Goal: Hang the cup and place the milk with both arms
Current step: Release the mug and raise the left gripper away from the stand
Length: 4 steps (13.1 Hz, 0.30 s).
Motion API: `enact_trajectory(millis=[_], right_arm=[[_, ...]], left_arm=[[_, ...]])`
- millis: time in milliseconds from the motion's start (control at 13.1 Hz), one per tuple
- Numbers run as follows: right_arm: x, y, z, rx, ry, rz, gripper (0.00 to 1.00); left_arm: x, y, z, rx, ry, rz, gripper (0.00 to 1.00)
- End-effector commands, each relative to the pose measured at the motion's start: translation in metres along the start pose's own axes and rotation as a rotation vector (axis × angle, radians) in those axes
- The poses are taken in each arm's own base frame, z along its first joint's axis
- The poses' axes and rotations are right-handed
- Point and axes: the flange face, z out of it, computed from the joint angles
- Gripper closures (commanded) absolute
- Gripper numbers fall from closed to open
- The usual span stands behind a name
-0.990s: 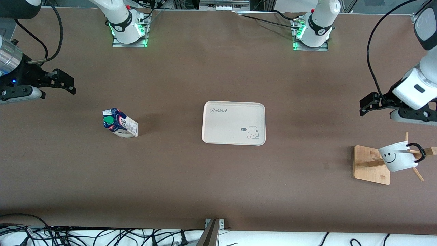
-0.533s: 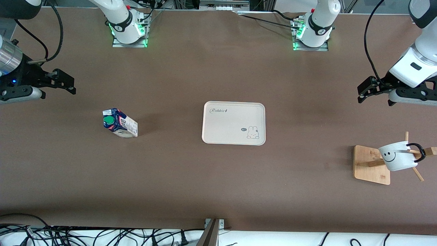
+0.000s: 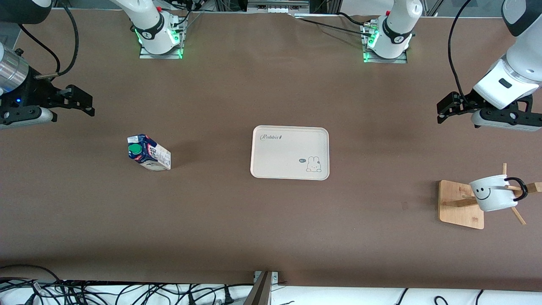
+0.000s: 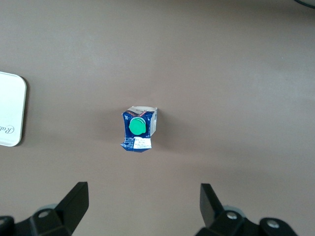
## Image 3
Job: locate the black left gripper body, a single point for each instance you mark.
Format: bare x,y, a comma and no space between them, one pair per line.
466,103

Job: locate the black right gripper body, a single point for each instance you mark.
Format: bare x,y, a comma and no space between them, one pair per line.
34,92

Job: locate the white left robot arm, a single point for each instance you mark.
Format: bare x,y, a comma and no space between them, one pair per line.
521,59

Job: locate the blue white milk carton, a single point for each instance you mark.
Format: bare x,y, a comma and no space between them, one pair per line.
148,154

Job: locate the wooden cup rack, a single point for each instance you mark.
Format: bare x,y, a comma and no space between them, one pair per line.
459,212

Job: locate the cream rabbit print tray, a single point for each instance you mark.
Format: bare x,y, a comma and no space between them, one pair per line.
275,156

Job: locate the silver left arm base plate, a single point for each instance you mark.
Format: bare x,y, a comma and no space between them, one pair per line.
385,60

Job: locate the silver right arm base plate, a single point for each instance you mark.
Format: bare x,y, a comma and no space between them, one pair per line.
161,55

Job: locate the silver corner bracket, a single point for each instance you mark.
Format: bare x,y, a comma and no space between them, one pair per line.
275,277

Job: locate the brown metal post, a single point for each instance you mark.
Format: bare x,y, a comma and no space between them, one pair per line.
260,294

